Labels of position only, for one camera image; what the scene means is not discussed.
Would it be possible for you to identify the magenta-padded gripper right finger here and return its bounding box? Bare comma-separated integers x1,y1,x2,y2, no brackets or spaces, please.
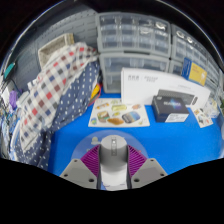
127,143,168,191

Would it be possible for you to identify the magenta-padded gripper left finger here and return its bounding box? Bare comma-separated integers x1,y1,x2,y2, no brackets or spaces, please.
59,143,101,191

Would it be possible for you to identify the small black box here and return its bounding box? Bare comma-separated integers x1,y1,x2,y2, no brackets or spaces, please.
151,95,190,124

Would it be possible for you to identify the sticker sheet with food pictures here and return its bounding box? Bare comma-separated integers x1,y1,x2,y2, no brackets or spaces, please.
88,98,151,129

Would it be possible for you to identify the navy polka dot cloth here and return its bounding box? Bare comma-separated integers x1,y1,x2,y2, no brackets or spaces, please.
13,61,102,172

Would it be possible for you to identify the long white keyboard carton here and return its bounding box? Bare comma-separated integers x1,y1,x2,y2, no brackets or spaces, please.
120,67,212,112

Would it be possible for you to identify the red and blue checkered cloth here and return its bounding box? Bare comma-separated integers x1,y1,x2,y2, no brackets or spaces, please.
19,42,99,152

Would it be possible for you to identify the yellow and blue box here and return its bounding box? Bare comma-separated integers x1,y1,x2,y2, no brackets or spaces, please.
181,57,208,87

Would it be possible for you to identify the white wicker basket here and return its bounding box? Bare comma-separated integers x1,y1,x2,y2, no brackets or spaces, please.
37,33,75,69

